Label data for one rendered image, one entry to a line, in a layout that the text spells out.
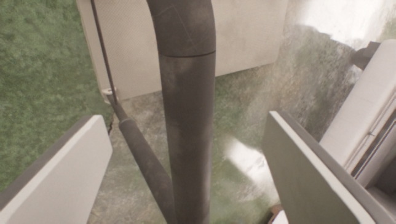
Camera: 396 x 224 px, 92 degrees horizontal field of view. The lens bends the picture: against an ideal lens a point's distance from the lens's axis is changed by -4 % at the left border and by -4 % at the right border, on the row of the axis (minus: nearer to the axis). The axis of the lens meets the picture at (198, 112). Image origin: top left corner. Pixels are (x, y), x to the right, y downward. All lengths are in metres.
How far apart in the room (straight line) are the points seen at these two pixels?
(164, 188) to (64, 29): 0.68
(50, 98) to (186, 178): 0.81
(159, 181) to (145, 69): 0.46
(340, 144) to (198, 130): 1.84
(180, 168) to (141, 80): 0.59
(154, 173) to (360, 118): 1.75
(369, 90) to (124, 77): 1.76
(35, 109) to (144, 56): 0.48
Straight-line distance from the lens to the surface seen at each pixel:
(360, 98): 1.98
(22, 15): 0.88
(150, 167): 0.39
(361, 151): 2.11
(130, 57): 0.71
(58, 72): 0.91
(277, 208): 3.21
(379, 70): 2.03
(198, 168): 0.18
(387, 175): 3.88
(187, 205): 0.22
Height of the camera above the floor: 0.87
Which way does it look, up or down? 47 degrees down
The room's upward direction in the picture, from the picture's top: 130 degrees clockwise
